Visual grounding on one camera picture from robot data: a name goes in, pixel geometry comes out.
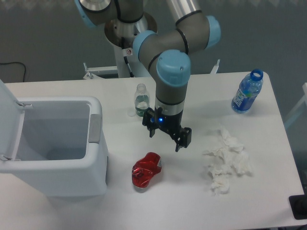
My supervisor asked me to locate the blue plastic bottle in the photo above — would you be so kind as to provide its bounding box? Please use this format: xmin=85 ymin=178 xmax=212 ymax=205
xmin=231 ymin=69 xmax=263 ymax=114

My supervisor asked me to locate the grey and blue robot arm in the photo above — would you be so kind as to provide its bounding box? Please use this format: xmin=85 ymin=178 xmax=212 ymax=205
xmin=75 ymin=0 xmax=221 ymax=150

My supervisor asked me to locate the white furniture at right edge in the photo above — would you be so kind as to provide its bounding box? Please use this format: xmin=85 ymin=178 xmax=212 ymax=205
xmin=284 ymin=82 xmax=307 ymax=130

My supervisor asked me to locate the black device at table edge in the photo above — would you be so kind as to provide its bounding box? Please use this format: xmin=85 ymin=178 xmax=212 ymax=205
xmin=289 ymin=195 xmax=307 ymax=220

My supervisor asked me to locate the crumpled white tissue paper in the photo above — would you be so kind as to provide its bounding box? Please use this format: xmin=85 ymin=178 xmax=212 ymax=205
xmin=202 ymin=126 xmax=253 ymax=196

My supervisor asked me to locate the white trash bin lid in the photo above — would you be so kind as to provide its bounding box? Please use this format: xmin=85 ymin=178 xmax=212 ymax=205
xmin=0 ymin=82 xmax=32 ymax=161

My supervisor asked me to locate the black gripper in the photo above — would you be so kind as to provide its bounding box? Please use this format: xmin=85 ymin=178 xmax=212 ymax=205
xmin=142 ymin=108 xmax=192 ymax=152

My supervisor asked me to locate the black cable on floor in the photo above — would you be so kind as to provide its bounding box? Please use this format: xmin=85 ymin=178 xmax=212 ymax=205
xmin=0 ymin=61 xmax=27 ymax=83

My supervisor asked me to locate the crushed red can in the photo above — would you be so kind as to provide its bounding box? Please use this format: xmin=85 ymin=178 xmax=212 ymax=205
xmin=131 ymin=152 xmax=162 ymax=193

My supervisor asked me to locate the black cable on pedestal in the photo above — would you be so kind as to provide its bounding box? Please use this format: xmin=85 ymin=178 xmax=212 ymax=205
xmin=120 ymin=37 xmax=134 ymax=78

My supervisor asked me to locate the white trash bin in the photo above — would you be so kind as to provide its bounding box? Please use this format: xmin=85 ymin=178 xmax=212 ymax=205
xmin=0 ymin=96 xmax=108 ymax=197

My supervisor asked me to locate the clear plastic bottle green label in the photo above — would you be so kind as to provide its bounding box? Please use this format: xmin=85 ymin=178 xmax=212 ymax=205
xmin=134 ymin=83 xmax=150 ymax=117

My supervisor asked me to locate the white bottle cap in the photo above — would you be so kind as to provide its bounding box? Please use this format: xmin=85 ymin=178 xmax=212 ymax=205
xmin=127 ymin=110 xmax=135 ymax=117

